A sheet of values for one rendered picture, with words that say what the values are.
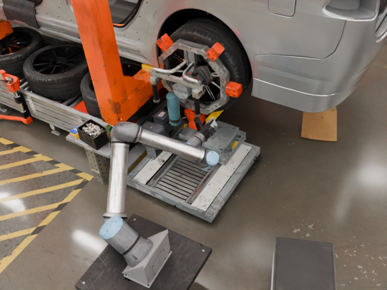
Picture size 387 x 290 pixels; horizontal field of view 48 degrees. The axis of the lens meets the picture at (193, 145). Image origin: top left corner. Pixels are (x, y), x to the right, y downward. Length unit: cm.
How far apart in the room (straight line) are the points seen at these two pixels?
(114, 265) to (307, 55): 172
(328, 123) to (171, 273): 210
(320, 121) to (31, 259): 265
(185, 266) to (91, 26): 158
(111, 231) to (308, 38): 158
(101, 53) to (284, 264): 173
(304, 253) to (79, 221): 167
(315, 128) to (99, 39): 208
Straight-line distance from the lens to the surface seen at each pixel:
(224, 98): 302
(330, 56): 272
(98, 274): 278
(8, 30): 491
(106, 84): 307
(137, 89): 337
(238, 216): 328
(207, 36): 295
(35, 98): 408
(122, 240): 252
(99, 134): 320
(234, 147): 354
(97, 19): 285
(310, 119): 410
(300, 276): 265
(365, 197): 355
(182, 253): 276
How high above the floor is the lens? 260
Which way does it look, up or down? 43 degrees down
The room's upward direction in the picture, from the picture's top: 5 degrees counter-clockwise
